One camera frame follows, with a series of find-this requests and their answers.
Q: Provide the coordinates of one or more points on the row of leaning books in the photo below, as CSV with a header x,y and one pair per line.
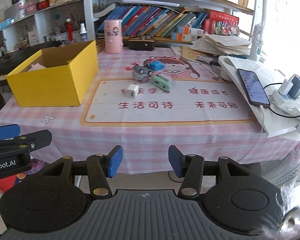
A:
x,y
150,20

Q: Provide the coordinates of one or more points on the white pen tray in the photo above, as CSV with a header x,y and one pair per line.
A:
x,y
62,37

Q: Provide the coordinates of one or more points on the red round figurine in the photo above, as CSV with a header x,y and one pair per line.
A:
x,y
43,3

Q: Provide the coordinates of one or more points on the white knitted cushion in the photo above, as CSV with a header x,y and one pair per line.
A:
x,y
285,170

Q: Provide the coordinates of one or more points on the dark blue plug-in charger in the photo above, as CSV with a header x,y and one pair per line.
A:
x,y
297,87

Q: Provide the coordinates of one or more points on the white flat board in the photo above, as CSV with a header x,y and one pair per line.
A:
x,y
277,122

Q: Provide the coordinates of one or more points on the grey fluffy cloth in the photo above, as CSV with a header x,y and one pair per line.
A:
x,y
295,200

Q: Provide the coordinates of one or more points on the pink cylindrical tin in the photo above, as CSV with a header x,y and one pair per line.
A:
x,y
113,37

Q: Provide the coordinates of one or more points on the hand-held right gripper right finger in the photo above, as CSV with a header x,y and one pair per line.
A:
x,y
175,162

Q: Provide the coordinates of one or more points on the white desk lamp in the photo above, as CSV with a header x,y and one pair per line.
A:
x,y
257,30

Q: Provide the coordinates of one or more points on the white side shelf unit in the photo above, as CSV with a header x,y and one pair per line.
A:
x,y
43,22

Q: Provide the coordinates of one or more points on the red thick book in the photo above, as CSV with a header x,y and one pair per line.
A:
x,y
222,22

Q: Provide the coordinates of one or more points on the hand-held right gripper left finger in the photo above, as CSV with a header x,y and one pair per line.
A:
x,y
115,161

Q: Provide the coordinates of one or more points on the red plastic object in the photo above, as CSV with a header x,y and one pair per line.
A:
x,y
5,183

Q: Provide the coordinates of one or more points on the white bookshelf frame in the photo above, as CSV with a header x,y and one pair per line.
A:
x,y
87,10

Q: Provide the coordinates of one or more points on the white charger cube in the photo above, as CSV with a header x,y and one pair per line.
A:
x,y
132,91

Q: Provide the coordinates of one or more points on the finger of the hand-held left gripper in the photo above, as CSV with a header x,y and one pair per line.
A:
x,y
5,131
37,138

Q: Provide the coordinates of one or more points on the blue toy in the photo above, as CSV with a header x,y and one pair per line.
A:
x,y
157,65

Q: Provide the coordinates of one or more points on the white power strip with chargers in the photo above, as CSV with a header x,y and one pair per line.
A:
x,y
277,111

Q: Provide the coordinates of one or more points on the white spray bottle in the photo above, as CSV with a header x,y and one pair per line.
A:
x,y
83,33

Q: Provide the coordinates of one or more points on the pink soft item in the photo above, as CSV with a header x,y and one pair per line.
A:
x,y
37,67

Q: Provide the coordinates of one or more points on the small white box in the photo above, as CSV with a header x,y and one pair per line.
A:
x,y
33,38

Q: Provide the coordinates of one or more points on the black rectangular case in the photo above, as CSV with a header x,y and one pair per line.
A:
x,y
141,44

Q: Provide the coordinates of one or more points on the black smartphone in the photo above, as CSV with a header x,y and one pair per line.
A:
x,y
252,86

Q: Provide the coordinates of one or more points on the yellow cardboard box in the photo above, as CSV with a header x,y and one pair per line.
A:
x,y
47,87

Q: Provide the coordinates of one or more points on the pink checked cloth desktop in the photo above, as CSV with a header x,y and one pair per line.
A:
x,y
65,135

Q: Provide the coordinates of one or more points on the black piano keyboard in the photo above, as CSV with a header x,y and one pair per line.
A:
x,y
12,57

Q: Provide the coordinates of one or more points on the orange and white carton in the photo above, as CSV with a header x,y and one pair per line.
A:
x,y
191,30
183,36

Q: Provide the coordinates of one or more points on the stack of loose papers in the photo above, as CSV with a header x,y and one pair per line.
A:
x,y
222,45

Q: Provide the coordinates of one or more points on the grey toy car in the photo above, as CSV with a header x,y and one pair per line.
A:
x,y
141,72

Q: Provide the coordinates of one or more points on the white plug-in charger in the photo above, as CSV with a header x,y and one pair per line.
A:
x,y
285,87

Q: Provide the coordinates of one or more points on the white bottle with blue cap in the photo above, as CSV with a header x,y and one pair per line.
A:
x,y
21,7

